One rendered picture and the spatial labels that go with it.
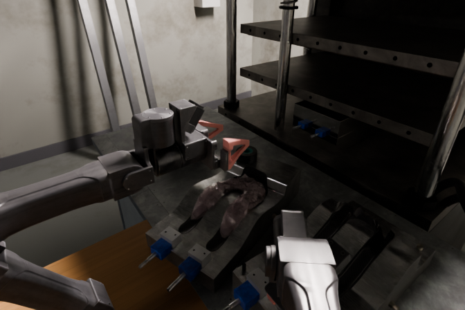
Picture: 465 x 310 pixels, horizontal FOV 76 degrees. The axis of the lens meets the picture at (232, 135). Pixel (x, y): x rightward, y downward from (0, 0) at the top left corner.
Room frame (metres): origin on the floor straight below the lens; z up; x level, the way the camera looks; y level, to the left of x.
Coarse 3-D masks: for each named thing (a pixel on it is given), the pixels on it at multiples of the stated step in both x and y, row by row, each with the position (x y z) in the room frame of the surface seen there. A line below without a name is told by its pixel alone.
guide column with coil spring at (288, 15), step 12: (288, 0) 1.44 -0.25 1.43; (288, 12) 1.44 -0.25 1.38; (288, 24) 1.44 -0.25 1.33; (288, 36) 1.44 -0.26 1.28; (288, 48) 1.44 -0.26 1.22; (288, 60) 1.44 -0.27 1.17; (288, 72) 1.45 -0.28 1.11; (276, 96) 1.46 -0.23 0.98; (276, 108) 1.45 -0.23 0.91; (276, 120) 1.44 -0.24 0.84
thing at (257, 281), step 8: (256, 272) 0.46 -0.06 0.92; (248, 280) 0.45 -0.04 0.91; (256, 280) 0.44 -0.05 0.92; (264, 280) 0.44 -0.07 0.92; (240, 288) 0.43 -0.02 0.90; (248, 288) 0.43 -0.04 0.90; (256, 288) 0.42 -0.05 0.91; (240, 296) 0.41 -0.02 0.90; (248, 296) 0.41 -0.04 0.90; (256, 296) 0.41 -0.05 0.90; (264, 296) 0.42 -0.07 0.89; (232, 304) 0.40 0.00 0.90; (240, 304) 0.41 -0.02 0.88; (248, 304) 0.40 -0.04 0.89
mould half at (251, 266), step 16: (320, 208) 0.66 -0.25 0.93; (320, 224) 0.61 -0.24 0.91; (352, 224) 0.59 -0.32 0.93; (368, 224) 0.59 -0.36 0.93; (384, 224) 0.67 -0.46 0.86; (336, 240) 0.56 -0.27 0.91; (352, 240) 0.55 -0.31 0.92; (400, 240) 0.61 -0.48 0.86; (416, 240) 0.61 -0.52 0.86; (256, 256) 0.53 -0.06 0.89; (352, 256) 0.51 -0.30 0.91; (384, 256) 0.50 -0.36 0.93; (400, 256) 0.49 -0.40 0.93; (416, 256) 0.49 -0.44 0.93; (432, 256) 0.57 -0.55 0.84; (240, 272) 0.48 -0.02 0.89; (368, 272) 0.47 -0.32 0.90; (384, 272) 0.46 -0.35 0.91; (400, 272) 0.45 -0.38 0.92; (416, 272) 0.51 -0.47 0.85; (352, 288) 0.44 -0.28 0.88; (368, 288) 0.44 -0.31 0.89; (384, 288) 0.43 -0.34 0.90; (400, 288) 0.46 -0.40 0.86; (256, 304) 0.41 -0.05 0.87; (272, 304) 0.40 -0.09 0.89; (352, 304) 0.40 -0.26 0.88; (368, 304) 0.40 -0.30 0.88; (384, 304) 0.41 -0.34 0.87
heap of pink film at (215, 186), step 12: (228, 180) 0.84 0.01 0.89; (240, 180) 0.83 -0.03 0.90; (252, 180) 0.84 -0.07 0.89; (204, 192) 0.76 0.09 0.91; (216, 192) 0.75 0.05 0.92; (228, 192) 0.77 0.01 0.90; (252, 192) 0.76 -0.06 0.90; (264, 192) 0.79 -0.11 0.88; (204, 204) 0.72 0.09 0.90; (240, 204) 0.69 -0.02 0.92; (252, 204) 0.70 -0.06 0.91; (192, 216) 0.70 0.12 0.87; (228, 216) 0.66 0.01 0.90; (240, 216) 0.66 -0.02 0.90; (228, 228) 0.64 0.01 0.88
